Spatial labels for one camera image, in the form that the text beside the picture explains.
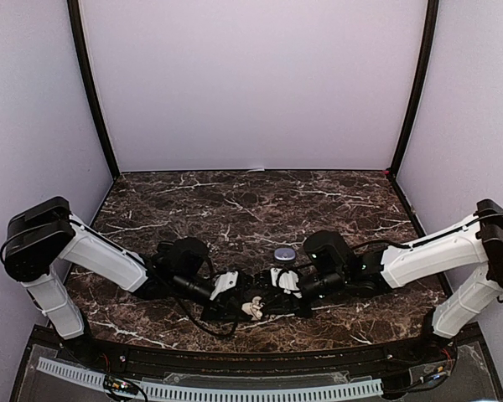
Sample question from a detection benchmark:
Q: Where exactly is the black frame post right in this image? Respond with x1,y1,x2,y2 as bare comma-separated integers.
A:
387,0,439,182

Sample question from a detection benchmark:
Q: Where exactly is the black front table rail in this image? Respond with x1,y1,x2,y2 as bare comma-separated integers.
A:
92,338,423,376

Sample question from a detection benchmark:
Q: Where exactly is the black frame post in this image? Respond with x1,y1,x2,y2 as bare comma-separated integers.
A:
387,0,439,182
66,0,121,181

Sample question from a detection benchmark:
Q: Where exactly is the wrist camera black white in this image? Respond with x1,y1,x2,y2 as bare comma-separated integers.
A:
255,268,302,298
210,271,252,302

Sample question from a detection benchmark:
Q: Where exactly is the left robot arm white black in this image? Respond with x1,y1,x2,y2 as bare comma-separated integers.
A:
0,196,242,365

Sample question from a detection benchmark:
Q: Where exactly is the beige earbud charging case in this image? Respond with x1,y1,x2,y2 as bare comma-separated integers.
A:
241,296,264,321

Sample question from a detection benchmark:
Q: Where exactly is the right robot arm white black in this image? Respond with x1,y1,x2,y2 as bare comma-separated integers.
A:
267,199,503,363

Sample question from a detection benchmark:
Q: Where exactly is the left circuit board with wires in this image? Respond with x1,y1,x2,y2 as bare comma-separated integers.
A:
102,374,139,397

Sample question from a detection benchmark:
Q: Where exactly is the circuit board with wires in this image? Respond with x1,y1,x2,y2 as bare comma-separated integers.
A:
419,364,449,384
102,374,139,397

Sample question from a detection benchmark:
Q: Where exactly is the right circuit board with wires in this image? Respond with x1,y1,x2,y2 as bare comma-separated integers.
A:
419,364,449,384

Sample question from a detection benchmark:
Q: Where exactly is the grey slotted cable duct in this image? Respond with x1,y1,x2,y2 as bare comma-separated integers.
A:
36,357,382,399

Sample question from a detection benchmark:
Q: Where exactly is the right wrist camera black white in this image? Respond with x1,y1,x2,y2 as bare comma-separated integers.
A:
255,268,302,298

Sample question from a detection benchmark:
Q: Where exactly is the black frame post left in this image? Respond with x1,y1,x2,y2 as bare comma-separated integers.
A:
66,0,121,181

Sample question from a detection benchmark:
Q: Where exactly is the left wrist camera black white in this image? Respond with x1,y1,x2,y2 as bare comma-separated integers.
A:
210,271,252,302

